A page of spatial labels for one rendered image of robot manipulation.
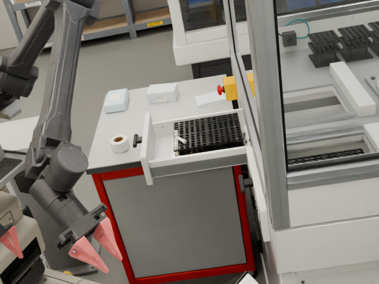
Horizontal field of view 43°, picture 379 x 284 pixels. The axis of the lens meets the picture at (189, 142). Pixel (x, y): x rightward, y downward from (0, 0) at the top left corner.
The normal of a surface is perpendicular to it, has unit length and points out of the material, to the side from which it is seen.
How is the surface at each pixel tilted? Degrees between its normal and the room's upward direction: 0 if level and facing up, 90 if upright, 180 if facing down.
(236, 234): 90
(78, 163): 45
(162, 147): 0
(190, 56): 90
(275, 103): 90
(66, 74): 60
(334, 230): 90
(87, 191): 0
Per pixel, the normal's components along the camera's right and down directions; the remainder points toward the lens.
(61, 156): 0.57, -0.63
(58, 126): 0.61, -0.25
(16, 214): 0.91, 0.22
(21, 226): -0.04, -0.81
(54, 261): 0.08, 0.52
